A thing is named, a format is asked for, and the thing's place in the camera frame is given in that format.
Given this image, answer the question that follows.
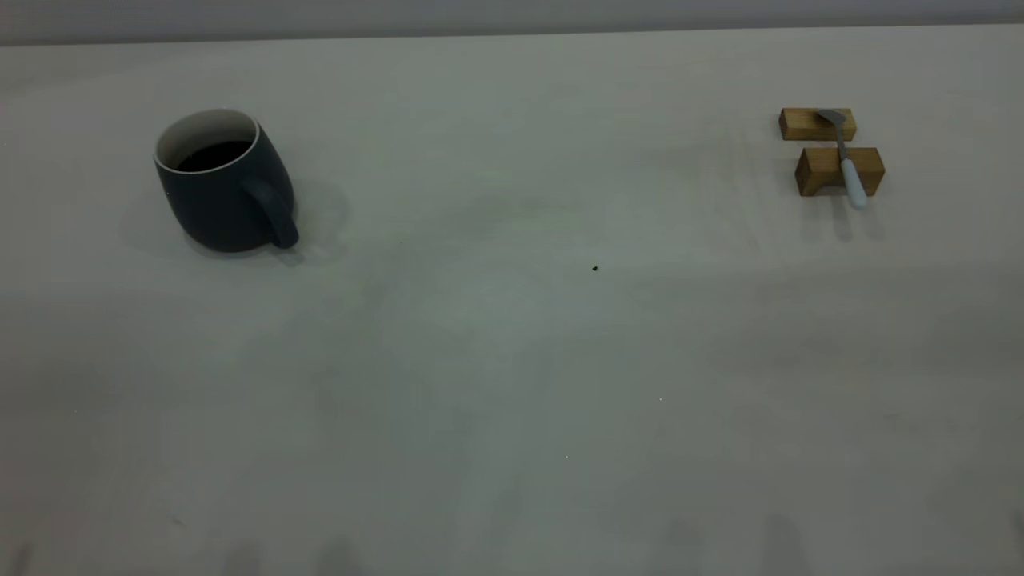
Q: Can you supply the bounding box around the dark grey ceramic mug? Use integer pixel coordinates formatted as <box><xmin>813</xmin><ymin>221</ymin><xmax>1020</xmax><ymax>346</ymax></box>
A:
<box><xmin>153</xmin><ymin>108</ymin><xmax>300</xmax><ymax>254</ymax></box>

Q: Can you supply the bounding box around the metal spoon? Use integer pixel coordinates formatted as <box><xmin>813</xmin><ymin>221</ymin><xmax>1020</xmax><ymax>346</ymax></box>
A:
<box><xmin>816</xmin><ymin>109</ymin><xmax>869</xmax><ymax>210</ymax></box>

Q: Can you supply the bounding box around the flat rectangular wooden block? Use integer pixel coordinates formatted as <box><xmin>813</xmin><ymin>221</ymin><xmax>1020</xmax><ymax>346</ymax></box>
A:
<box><xmin>779</xmin><ymin>107</ymin><xmax>858</xmax><ymax>142</ymax></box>

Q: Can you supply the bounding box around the arched wooden block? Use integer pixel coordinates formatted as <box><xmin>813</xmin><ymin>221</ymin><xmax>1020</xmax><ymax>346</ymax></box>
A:
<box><xmin>794</xmin><ymin>146</ymin><xmax>886</xmax><ymax>198</ymax></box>

